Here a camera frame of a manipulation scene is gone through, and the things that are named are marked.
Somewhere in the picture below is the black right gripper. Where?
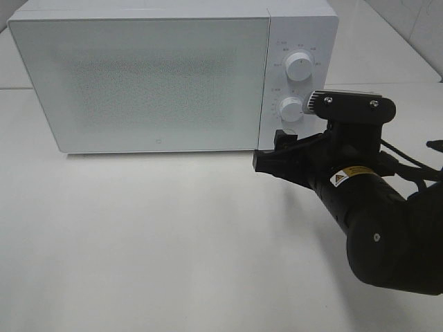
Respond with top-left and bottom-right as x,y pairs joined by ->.
253,120 -> 384,194

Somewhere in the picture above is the round white door button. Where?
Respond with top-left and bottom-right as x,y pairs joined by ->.
281,129 -> 296,136

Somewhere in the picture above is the white timer knob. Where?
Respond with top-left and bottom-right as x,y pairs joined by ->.
278,97 -> 304,122

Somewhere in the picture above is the white microwave door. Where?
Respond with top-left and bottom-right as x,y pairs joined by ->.
10,18 -> 269,153

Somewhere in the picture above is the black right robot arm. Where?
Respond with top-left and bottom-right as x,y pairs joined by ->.
253,121 -> 442,295

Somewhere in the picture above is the upper white power knob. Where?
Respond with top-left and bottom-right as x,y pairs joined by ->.
284,50 -> 314,82

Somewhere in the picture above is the white microwave oven body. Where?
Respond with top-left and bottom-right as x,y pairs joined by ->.
8,1 -> 338,151

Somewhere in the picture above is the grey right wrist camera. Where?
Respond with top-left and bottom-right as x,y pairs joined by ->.
305,90 -> 396,125

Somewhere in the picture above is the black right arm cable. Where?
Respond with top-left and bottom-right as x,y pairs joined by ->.
379,138 -> 443,193

